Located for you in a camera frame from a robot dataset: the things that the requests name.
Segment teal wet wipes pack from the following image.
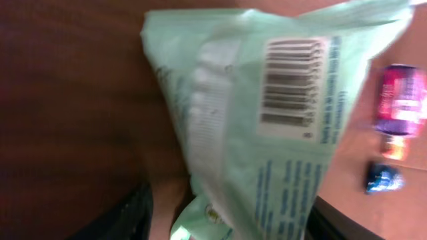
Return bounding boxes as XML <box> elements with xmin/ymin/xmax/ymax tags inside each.
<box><xmin>141</xmin><ymin>1</ymin><xmax>414</xmax><ymax>239</ymax></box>

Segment orange tissue pack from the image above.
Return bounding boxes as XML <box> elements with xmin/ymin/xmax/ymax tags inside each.
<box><xmin>380</xmin><ymin>135</ymin><xmax>408</xmax><ymax>161</ymax></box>

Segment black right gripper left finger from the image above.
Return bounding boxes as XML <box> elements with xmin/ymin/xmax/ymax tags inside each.
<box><xmin>67</xmin><ymin>183</ymin><xmax>153</xmax><ymax>240</ymax></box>

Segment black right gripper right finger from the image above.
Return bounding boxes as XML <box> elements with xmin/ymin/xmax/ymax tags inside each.
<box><xmin>305</xmin><ymin>197</ymin><xmax>384</xmax><ymax>240</ymax></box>

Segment blue snack bar wrapper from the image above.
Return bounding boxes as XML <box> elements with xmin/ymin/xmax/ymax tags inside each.
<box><xmin>365</xmin><ymin>162</ymin><xmax>405</xmax><ymax>194</ymax></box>

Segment purple snack package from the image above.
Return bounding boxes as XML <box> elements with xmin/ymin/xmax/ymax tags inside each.
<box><xmin>375</xmin><ymin>64</ymin><xmax>426</xmax><ymax>137</ymax></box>

